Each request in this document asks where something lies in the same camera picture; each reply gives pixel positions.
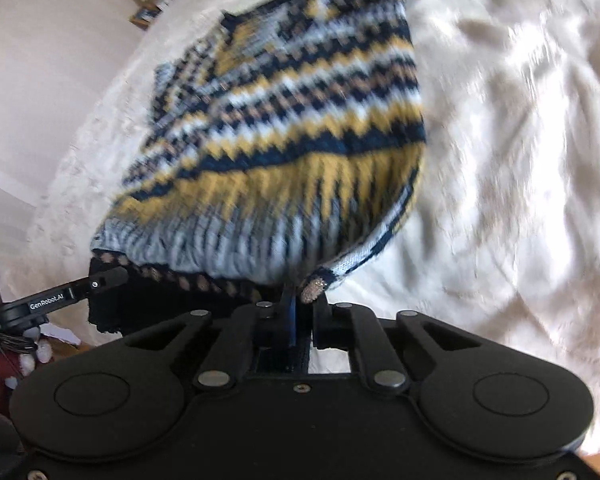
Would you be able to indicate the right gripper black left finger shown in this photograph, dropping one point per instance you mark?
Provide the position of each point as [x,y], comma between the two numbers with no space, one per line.
[275,343]

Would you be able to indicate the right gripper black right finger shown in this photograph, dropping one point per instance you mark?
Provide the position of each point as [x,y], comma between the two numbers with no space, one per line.
[314,325]

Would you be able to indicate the navy yellow patterned knit sweater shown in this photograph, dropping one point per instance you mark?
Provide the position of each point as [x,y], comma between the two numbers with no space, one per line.
[283,152]

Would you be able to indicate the cream embroidered bedspread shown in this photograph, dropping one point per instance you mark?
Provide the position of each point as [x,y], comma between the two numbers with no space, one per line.
[504,239]

